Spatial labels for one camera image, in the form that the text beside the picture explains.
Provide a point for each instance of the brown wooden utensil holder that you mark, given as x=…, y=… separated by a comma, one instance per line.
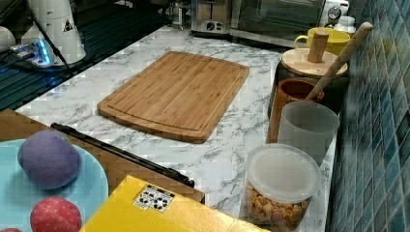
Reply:
x=286, y=91

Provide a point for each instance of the purple toy plum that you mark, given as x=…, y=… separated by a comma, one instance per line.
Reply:
x=49, y=159

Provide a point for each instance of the yellow cereal box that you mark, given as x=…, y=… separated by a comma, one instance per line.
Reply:
x=138, y=206

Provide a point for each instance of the frosted grey plastic cup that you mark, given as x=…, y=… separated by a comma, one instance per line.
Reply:
x=308, y=126

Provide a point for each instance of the bamboo cutting board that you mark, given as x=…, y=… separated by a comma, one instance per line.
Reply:
x=181, y=96

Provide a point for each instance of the black jar with wooden lid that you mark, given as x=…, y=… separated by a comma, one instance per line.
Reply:
x=294, y=63

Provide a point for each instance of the wooden tray with black handle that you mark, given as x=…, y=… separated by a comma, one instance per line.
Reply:
x=14, y=125

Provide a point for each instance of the light blue plate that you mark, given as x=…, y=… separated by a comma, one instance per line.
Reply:
x=18, y=195

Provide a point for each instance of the small kitchen timer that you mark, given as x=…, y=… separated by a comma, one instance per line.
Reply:
x=334, y=14

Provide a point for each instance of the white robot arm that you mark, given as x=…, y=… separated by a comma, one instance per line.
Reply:
x=56, y=28

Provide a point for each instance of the clear plastic cereal container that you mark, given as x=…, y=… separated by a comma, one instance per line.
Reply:
x=280, y=181

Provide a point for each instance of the white capped bottle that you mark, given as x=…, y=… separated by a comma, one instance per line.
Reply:
x=346, y=24

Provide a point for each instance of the stainless steel slot toaster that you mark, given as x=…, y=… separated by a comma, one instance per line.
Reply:
x=211, y=16

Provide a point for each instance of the red toy strawberry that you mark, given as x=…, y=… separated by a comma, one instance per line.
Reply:
x=55, y=214

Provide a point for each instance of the stainless steel toaster oven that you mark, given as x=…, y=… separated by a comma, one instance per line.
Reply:
x=277, y=22

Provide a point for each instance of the yellow mug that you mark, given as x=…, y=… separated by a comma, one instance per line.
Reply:
x=335, y=44

